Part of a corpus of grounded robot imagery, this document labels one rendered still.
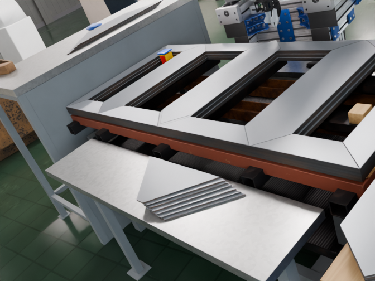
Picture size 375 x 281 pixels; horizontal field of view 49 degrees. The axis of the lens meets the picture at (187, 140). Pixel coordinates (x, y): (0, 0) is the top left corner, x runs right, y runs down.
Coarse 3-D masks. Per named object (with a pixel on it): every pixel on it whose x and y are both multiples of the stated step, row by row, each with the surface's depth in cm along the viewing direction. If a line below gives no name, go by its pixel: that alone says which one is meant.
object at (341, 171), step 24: (144, 72) 227; (360, 72) 139; (96, 96) 211; (144, 96) 189; (216, 96) 158; (336, 96) 130; (120, 120) 173; (312, 120) 123; (216, 144) 132; (240, 144) 123; (312, 168) 107; (336, 168) 101; (360, 168) 96
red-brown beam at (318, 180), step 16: (96, 128) 197; (112, 128) 184; (128, 128) 174; (176, 144) 151; (192, 144) 143; (224, 160) 134; (240, 160) 128; (256, 160) 122; (288, 176) 116; (304, 176) 111; (320, 176) 107; (336, 176) 104; (368, 176) 99
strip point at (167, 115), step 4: (164, 112) 162; (168, 112) 161; (172, 112) 159; (176, 112) 158; (180, 112) 157; (164, 116) 159; (168, 116) 158; (172, 116) 156; (176, 116) 155; (180, 116) 154; (184, 116) 153; (164, 120) 155; (168, 120) 154
